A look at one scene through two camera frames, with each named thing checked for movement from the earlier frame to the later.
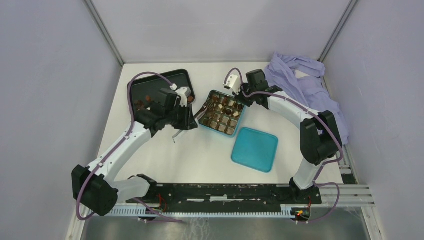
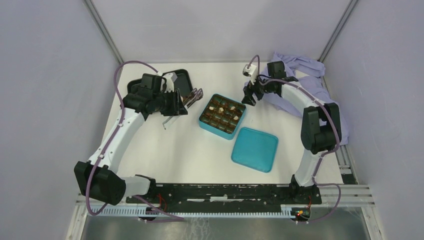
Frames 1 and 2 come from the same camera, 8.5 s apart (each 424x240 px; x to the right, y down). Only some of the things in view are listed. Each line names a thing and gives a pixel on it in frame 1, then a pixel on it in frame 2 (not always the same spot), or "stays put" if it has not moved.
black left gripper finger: x=191 y=122 to x=179 y=108
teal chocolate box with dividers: x=225 y=114 stays put
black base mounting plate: x=230 y=194 stays put
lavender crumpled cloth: x=299 y=79 stays put
